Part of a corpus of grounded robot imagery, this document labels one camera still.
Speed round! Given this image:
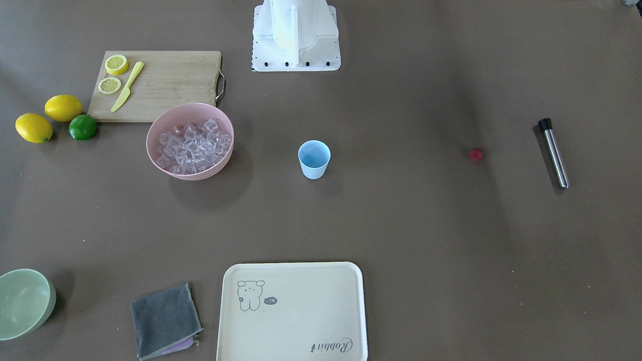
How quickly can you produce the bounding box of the light blue cup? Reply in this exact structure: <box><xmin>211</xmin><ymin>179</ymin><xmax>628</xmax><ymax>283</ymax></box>
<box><xmin>297</xmin><ymin>140</ymin><xmax>331</xmax><ymax>179</ymax></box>

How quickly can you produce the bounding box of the pile of clear ice cubes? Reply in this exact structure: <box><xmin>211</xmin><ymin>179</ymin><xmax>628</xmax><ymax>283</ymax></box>
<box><xmin>151</xmin><ymin>117</ymin><xmax>233</xmax><ymax>175</ymax></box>

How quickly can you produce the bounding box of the pink bowl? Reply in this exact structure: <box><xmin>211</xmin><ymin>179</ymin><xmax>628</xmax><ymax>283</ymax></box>
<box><xmin>146</xmin><ymin>103</ymin><xmax>234</xmax><ymax>181</ymax></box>

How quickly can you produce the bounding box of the cream rabbit tray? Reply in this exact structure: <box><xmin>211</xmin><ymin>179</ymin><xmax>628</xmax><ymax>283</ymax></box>
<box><xmin>216</xmin><ymin>261</ymin><xmax>368</xmax><ymax>360</ymax></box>

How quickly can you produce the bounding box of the red strawberry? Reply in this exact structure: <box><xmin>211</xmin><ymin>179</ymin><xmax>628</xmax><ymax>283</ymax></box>
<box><xmin>468</xmin><ymin>148</ymin><xmax>484</xmax><ymax>161</ymax></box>

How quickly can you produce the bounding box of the bamboo cutting board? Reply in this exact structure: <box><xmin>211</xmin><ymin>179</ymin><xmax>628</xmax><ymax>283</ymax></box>
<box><xmin>87</xmin><ymin>50</ymin><xmax>225</xmax><ymax>123</ymax></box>

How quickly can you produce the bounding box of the grey folded cloth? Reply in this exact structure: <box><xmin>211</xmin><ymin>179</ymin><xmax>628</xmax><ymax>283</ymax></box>
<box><xmin>130</xmin><ymin>283</ymin><xmax>203</xmax><ymax>360</ymax></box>

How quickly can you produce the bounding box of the yellow plastic knife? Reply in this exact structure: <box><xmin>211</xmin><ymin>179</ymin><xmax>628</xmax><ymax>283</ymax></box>
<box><xmin>110</xmin><ymin>61</ymin><xmax>145</xmax><ymax>112</ymax></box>

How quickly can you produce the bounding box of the lower lemon slice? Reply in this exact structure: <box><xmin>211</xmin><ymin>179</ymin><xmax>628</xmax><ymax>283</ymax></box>
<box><xmin>97</xmin><ymin>76</ymin><xmax>122</xmax><ymax>95</ymax></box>

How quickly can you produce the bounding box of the lemon slice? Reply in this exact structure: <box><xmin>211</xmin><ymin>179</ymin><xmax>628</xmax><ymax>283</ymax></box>
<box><xmin>104</xmin><ymin>54</ymin><xmax>129</xmax><ymax>75</ymax></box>
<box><xmin>97</xmin><ymin>76</ymin><xmax>122</xmax><ymax>95</ymax></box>

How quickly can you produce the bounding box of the upper lemon slice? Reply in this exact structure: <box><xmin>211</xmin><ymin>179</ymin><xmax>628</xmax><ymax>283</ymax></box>
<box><xmin>104</xmin><ymin>54</ymin><xmax>129</xmax><ymax>75</ymax></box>

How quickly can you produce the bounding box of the green lime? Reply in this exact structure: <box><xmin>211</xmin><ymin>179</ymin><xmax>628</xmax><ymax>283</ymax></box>
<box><xmin>68</xmin><ymin>114</ymin><xmax>98</xmax><ymax>141</ymax></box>

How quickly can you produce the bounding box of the whole lemon near board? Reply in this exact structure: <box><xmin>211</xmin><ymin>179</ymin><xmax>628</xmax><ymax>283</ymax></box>
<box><xmin>44</xmin><ymin>94</ymin><xmax>83</xmax><ymax>122</ymax></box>

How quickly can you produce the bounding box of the pale green bowl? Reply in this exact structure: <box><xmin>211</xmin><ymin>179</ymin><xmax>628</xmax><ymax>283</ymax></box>
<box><xmin>1</xmin><ymin>269</ymin><xmax>57</xmax><ymax>341</ymax></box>

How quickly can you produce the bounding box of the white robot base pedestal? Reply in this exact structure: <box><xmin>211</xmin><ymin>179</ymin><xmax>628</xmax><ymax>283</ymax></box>
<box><xmin>251</xmin><ymin>1</ymin><xmax>342</xmax><ymax>72</ymax></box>

